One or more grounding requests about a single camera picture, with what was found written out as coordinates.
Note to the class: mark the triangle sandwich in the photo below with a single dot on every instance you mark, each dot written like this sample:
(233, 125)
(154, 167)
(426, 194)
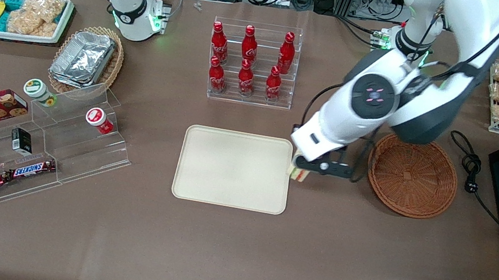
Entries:
(295, 173)

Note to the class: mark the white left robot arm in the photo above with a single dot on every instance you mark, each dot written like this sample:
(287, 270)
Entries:
(373, 95)

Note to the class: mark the beige plastic tray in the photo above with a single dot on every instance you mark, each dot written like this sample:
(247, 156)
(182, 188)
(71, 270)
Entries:
(233, 168)

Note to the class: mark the round brown wicker basket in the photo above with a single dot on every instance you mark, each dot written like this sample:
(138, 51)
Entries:
(413, 177)

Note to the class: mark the oval light wicker basket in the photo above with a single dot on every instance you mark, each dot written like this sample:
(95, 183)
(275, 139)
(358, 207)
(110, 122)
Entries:
(113, 69)

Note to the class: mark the clear acrylic bottle rack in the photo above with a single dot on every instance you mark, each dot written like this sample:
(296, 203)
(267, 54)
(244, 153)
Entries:
(257, 95)

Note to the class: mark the red cola bottle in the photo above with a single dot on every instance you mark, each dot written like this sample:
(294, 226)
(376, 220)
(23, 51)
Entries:
(286, 52)
(218, 43)
(273, 85)
(249, 44)
(245, 80)
(216, 77)

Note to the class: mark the small white connector piece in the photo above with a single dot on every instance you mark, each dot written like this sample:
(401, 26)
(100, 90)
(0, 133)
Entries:
(197, 6)

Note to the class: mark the white cup with red lid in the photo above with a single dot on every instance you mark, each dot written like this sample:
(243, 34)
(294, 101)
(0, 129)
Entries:
(98, 118)

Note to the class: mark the clear acrylic stepped shelf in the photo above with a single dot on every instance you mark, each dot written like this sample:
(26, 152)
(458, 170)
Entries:
(75, 151)

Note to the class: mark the stacked aluminium foil containers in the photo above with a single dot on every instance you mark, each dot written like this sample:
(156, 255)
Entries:
(83, 59)

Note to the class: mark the white cup with green lid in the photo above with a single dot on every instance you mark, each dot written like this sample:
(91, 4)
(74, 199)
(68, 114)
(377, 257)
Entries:
(38, 90)

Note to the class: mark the white rectangular snack bin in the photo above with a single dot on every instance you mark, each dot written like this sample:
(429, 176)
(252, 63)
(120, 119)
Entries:
(64, 20)

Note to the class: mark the small black and white box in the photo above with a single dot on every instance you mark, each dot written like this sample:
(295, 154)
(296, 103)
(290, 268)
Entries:
(21, 141)

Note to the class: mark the clear bag of rice crackers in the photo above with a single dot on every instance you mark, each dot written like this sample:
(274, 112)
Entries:
(28, 24)
(46, 7)

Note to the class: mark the teal snack package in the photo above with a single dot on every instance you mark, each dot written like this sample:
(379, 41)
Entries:
(2, 21)
(14, 3)

